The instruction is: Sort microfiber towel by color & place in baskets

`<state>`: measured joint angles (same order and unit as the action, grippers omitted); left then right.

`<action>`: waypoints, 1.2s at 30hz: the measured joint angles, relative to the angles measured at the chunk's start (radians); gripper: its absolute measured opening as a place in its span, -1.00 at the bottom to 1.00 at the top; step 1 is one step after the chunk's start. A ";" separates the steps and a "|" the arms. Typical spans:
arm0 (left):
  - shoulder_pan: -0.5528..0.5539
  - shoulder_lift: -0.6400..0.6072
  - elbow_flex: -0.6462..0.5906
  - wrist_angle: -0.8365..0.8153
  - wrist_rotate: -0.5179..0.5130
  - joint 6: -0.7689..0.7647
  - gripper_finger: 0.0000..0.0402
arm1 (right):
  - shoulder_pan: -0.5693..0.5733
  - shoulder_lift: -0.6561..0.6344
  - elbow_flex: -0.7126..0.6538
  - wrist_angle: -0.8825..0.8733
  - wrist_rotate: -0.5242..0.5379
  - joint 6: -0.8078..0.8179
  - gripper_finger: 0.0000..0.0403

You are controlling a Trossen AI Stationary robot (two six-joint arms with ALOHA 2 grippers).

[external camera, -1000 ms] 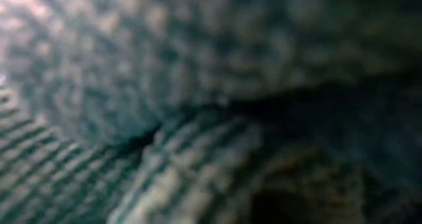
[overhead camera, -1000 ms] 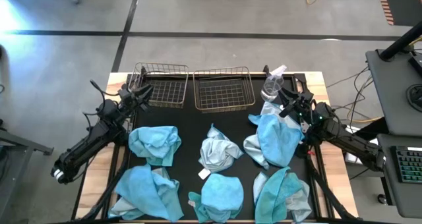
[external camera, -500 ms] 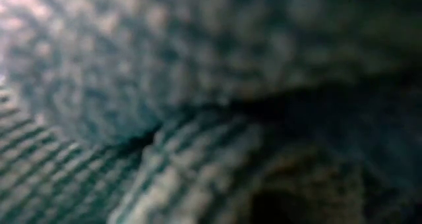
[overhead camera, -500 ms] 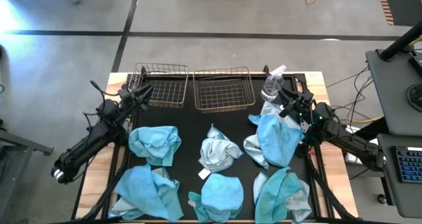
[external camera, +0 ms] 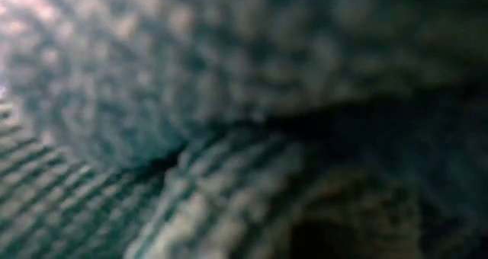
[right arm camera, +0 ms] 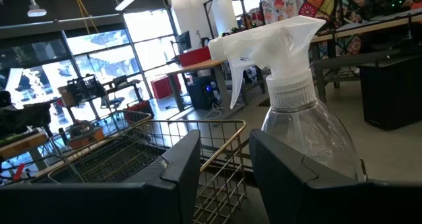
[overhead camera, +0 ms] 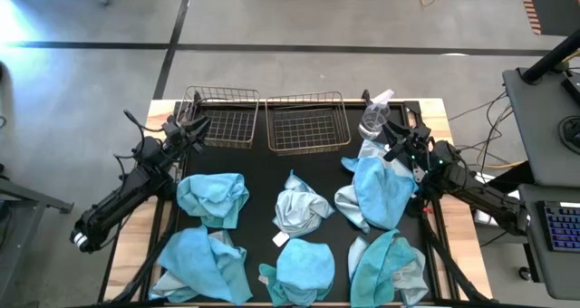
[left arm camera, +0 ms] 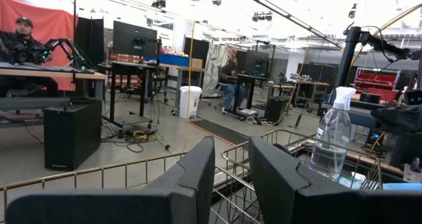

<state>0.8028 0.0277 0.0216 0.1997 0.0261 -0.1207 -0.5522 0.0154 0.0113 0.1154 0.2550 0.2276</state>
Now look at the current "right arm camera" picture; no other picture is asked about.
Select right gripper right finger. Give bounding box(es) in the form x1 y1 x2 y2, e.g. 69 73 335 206
249 128 360 224

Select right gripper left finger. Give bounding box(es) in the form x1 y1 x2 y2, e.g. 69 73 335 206
124 128 202 224

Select red toolbox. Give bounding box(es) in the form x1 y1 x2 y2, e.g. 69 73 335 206
124 100 155 123

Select black computer tower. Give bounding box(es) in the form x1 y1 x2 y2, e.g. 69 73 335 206
186 75 218 111

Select red cube stool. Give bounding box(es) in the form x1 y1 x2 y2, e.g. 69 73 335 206
150 74 182 100

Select orange shop vacuum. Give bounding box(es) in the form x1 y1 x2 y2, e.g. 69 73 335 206
67 120 106 150

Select wooden top desk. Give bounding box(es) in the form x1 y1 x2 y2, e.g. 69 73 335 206
166 59 247 113

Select red box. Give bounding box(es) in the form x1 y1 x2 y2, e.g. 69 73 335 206
179 46 212 68

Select black plastic crate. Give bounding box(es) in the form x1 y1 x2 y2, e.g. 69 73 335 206
65 74 107 103

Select black computer monitor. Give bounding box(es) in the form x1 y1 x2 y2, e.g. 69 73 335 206
175 30 193 53

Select clear plastic spray bottle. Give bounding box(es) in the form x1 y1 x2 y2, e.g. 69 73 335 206
208 15 365 182

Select black box speaker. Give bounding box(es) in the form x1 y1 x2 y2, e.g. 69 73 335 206
358 54 422 131

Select person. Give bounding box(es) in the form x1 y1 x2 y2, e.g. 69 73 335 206
239 13 255 30

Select long wooden workbench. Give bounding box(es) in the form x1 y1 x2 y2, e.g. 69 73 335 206
309 8 422 103

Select colourful patchwork quilt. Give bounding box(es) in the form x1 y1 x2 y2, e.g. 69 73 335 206
261 0 365 57

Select white pendant lamp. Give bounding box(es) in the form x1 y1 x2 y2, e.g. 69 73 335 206
23 0 47 18

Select gold wire basket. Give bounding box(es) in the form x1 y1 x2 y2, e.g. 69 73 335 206
47 118 248 224
39 109 153 172

